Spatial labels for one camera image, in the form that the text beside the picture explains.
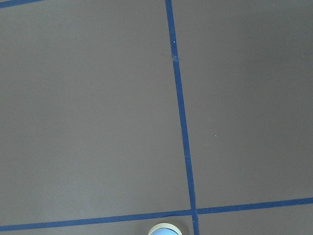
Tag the blue and cream call bell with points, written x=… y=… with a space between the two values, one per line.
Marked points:
x=164 y=229

